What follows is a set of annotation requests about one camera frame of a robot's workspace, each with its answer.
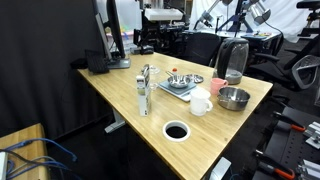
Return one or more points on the black computer monitor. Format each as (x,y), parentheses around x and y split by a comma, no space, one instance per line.
(115,33)

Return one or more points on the pink-lidded white storage box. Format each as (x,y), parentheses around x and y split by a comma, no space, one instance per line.
(126,40)

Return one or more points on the black chair headrest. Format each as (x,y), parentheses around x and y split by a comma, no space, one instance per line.
(308,4)

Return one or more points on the white desk grommet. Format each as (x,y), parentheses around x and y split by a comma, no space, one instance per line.
(165,135)

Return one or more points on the black chair with grey mesh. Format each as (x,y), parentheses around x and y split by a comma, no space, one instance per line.
(266,71)

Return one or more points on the black box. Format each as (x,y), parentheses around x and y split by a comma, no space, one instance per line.
(96,63)

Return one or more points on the colourful items on background table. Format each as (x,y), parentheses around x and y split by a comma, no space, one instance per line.
(256,34)

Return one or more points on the white grey box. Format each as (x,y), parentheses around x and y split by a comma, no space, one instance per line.
(220,170)

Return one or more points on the white mug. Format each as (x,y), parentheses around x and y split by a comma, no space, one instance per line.
(199,103)

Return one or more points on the black flat desk device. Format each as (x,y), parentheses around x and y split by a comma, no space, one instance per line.
(143,51)

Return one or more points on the clear plastic storage bin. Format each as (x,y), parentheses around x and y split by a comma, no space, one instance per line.
(128,13)

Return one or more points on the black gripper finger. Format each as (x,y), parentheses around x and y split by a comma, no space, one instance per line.
(172,40)
(160,40)

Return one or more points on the blue tripod stand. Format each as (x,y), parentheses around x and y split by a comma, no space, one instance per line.
(238,20)

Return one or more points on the white kitchen scale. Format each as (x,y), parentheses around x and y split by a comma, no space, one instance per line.
(180,93)

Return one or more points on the large steel bowl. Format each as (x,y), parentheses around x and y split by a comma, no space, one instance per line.
(233,98)

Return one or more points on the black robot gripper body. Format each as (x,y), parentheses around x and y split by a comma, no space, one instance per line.
(166,28)

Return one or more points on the clear glass jar lid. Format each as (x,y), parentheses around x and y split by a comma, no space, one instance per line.
(154,70)

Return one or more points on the pink plastic cup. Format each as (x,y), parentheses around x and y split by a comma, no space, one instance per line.
(217,86)

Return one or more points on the black curtain divider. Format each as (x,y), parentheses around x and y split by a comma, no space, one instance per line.
(40,50)

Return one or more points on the flat round steel strainer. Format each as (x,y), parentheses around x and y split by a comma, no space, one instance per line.
(196,78)

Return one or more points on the small red cap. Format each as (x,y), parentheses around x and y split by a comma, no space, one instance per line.
(174,70)

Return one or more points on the black mesh office chair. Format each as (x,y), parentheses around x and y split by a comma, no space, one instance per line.
(201,48)

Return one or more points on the clear glass jar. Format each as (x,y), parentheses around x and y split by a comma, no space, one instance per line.
(154,81)

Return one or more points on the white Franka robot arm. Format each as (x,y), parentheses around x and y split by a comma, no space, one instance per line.
(163,14)

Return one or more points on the aluminium bracket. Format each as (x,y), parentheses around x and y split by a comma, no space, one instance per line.
(315,133)
(310,168)

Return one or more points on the grey power strip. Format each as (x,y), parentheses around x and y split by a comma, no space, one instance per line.
(2,166)

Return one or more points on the grey desk leg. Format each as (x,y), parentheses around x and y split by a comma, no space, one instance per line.
(117,121)

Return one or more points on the black perforated mounting board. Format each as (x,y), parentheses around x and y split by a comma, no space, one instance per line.
(283,146)

